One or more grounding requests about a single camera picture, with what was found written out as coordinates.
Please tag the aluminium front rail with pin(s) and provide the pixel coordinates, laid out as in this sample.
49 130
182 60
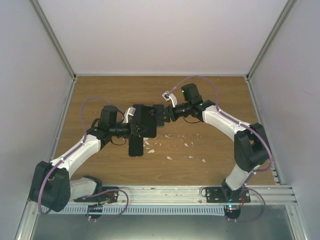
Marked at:
195 195

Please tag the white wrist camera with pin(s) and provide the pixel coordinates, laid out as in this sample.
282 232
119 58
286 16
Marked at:
170 97
129 113

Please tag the right aluminium corner post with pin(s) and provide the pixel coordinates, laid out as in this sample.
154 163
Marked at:
284 13

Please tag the white debris pile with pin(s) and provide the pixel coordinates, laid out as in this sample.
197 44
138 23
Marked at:
148 147

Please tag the grey slotted cable duct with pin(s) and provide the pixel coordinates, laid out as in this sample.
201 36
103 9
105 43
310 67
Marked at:
203 210

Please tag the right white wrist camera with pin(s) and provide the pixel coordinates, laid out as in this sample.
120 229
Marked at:
170 97

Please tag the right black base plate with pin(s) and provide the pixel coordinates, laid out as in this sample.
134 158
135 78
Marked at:
219 194

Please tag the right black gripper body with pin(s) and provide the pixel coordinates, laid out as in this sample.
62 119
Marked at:
174 116

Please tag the left aluminium corner post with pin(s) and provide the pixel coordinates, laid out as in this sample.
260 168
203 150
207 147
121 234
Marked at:
52 36

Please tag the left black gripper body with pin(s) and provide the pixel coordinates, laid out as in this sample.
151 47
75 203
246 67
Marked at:
132 128

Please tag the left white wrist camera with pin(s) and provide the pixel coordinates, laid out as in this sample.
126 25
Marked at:
129 113

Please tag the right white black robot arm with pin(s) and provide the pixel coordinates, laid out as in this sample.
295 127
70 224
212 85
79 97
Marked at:
251 148

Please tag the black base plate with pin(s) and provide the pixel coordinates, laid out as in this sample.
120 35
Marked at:
107 198
219 194

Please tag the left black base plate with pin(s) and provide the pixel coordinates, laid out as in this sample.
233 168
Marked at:
107 198

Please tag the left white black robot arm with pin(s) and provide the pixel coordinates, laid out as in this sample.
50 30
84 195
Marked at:
52 186

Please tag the aluminium corner post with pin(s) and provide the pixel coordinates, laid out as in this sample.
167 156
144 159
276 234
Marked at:
52 36
284 13

